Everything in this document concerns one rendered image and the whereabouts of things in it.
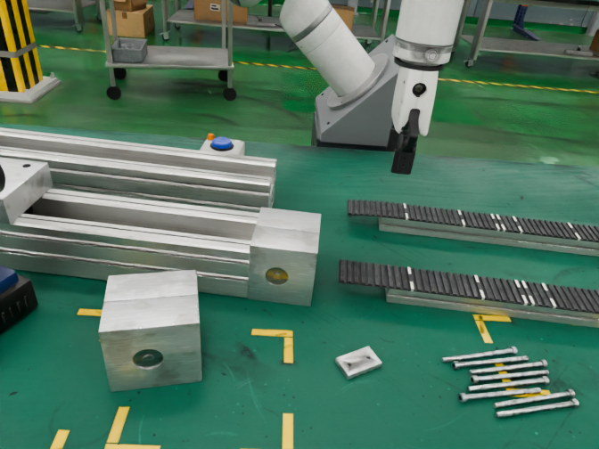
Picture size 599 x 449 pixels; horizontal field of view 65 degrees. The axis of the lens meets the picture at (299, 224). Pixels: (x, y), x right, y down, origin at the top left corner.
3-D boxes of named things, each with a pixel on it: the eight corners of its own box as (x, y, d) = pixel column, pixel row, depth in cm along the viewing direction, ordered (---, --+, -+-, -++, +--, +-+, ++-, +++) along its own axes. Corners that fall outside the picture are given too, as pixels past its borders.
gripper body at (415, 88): (453, 66, 66) (433, 141, 72) (439, 49, 74) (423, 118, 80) (398, 60, 66) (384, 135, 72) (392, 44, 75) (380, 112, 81)
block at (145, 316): (198, 313, 64) (195, 257, 59) (201, 381, 55) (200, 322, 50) (119, 320, 62) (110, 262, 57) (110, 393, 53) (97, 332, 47)
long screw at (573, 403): (571, 402, 57) (575, 396, 56) (578, 409, 56) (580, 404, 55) (492, 413, 55) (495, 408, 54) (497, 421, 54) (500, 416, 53)
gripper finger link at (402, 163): (422, 142, 70) (412, 182, 74) (419, 134, 73) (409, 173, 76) (400, 140, 70) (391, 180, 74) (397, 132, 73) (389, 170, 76)
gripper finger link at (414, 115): (422, 118, 67) (414, 152, 70) (417, 94, 72) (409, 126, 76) (414, 118, 67) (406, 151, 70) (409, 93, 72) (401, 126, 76)
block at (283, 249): (315, 255, 77) (322, 205, 72) (310, 306, 67) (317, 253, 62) (260, 248, 77) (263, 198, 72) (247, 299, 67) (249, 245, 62)
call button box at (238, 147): (244, 167, 102) (245, 139, 98) (235, 188, 94) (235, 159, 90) (208, 162, 102) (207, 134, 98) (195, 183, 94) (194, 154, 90)
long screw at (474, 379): (472, 385, 58) (475, 379, 57) (468, 379, 58) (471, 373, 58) (547, 378, 60) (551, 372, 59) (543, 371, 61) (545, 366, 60)
